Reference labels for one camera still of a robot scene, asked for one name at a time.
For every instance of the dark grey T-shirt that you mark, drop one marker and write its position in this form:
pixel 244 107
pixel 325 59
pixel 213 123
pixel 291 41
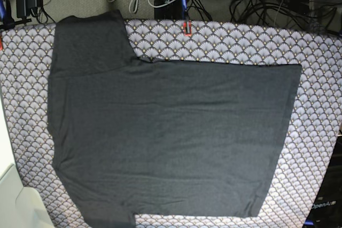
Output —
pixel 167 137

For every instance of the fan-patterned table cloth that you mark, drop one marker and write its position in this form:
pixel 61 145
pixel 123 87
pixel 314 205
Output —
pixel 309 143

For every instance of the black OpenArm box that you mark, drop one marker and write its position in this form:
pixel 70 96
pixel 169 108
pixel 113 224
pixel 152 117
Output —
pixel 326 210

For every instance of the white plastic bin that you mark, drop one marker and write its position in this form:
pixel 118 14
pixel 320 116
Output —
pixel 20 206

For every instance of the red and black clamp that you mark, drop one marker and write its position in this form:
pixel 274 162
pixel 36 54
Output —
pixel 187 24

